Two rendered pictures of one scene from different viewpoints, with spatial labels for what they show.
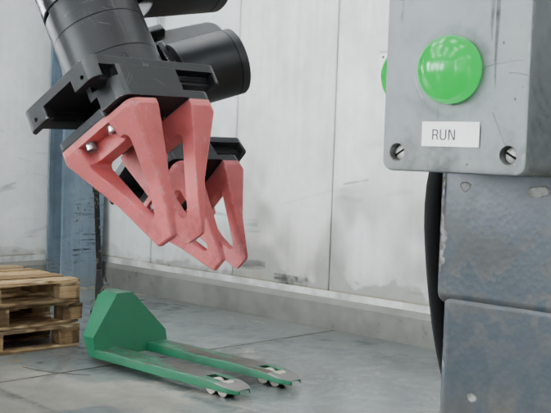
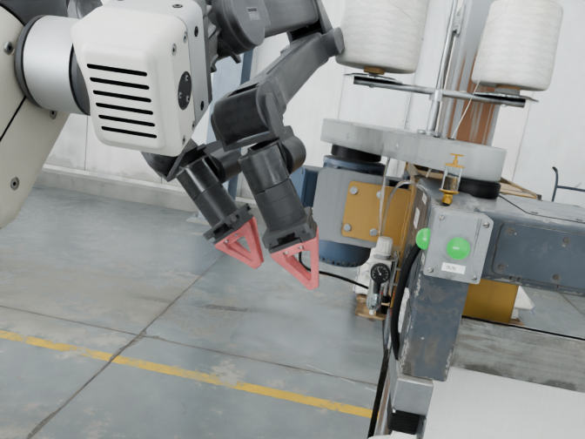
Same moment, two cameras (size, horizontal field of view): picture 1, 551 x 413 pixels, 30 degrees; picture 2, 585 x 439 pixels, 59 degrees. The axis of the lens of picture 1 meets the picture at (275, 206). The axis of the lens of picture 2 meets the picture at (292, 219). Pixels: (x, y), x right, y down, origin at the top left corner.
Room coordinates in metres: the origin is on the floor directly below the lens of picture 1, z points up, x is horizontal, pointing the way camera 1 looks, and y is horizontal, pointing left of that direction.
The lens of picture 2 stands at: (0.05, 0.50, 1.44)
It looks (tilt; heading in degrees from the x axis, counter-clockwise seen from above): 13 degrees down; 323
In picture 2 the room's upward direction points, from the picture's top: 8 degrees clockwise
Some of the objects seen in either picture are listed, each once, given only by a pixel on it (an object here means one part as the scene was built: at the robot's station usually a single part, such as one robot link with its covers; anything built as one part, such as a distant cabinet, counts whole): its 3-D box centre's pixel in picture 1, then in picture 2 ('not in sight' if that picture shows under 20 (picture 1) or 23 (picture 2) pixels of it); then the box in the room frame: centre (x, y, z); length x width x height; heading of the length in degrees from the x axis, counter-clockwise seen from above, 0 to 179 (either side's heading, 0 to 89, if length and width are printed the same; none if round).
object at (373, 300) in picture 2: not in sight; (375, 293); (0.70, -0.21, 1.11); 0.03 x 0.03 x 0.06
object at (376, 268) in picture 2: not in sight; (379, 273); (0.69, -0.19, 1.16); 0.04 x 0.02 x 0.04; 46
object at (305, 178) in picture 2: not in sight; (308, 191); (0.99, -0.23, 1.25); 0.10 x 0.08 x 0.12; 161
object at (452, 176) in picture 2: not in sight; (451, 178); (0.52, -0.12, 1.37); 0.03 x 0.02 x 0.03; 46
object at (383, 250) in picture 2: not in sight; (380, 277); (0.70, -0.21, 1.14); 0.05 x 0.04 x 0.16; 136
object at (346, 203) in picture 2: not in sight; (377, 211); (0.85, -0.32, 1.23); 0.28 x 0.07 x 0.16; 46
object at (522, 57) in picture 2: not in sight; (517, 44); (0.66, -0.42, 1.61); 0.15 x 0.14 x 0.17; 46
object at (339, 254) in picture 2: not in sight; (346, 211); (0.95, -0.33, 1.21); 0.15 x 0.15 x 0.25
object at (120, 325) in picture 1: (172, 267); not in sight; (5.78, 0.57, 0.58); 1.59 x 0.54 x 1.15; 46
